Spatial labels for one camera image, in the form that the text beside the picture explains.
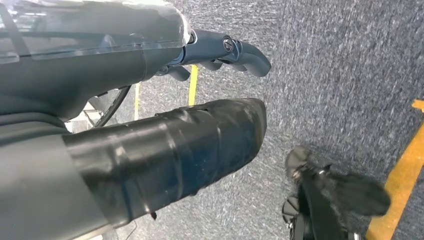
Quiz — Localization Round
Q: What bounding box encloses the thin yellow tape outline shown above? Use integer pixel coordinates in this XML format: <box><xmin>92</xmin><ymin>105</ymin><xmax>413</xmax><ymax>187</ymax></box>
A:
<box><xmin>133</xmin><ymin>64</ymin><xmax>200</xmax><ymax>122</ymax></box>

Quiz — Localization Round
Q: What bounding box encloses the black left hand cable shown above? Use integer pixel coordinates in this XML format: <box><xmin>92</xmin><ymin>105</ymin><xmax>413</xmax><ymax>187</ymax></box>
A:
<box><xmin>93</xmin><ymin>85</ymin><xmax>133</xmax><ymax>129</ymax></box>

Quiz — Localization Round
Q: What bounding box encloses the yellow floor tape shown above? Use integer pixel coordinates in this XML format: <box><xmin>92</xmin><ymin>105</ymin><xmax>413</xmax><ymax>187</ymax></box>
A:
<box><xmin>364</xmin><ymin>98</ymin><xmax>424</xmax><ymax>240</ymax></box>

